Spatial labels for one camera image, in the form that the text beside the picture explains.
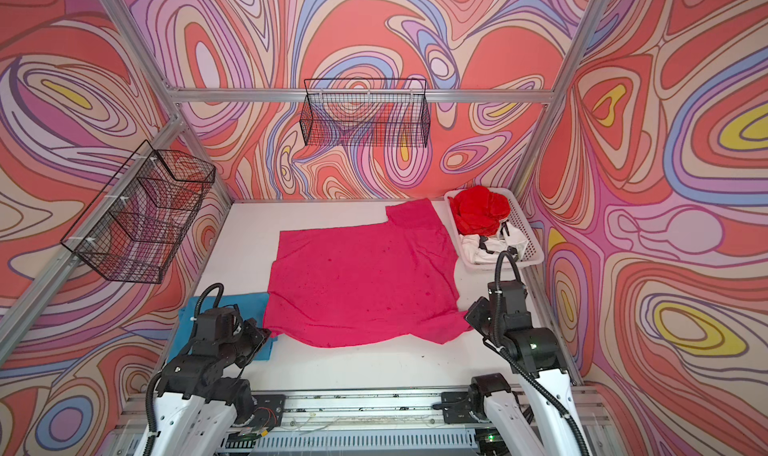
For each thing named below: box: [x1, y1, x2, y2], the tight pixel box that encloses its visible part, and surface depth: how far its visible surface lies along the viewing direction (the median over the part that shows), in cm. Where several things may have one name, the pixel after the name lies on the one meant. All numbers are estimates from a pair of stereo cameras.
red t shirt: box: [447, 185, 511, 237], surface depth 109 cm
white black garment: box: [459, 219, 529, 264], surface depth 102 cm
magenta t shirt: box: [263, 198, 473, 349], surface depth 98 cm
